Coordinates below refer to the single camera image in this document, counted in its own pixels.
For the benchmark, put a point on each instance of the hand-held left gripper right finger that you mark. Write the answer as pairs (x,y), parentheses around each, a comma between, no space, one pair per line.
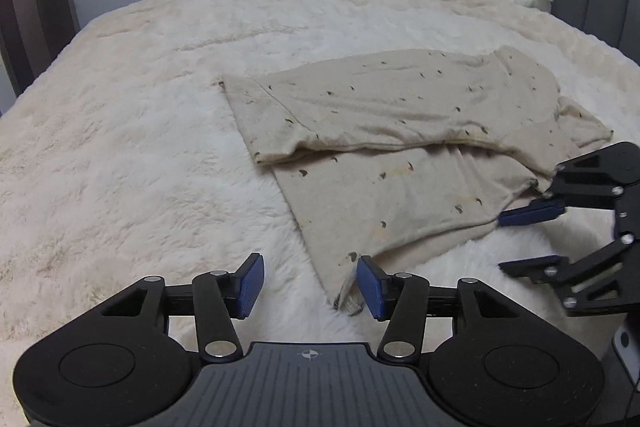
(372,288)

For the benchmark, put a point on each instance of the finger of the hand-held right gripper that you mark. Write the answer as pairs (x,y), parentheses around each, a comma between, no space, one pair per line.
(530,213)
(535,267)

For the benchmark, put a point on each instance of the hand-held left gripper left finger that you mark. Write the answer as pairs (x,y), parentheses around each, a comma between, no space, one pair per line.
(250,285)

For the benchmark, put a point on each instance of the beige printed garment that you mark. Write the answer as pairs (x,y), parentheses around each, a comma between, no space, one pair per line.
(400,117)

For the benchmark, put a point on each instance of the cream fluffy blanket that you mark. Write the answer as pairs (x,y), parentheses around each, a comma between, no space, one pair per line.
(150,132)

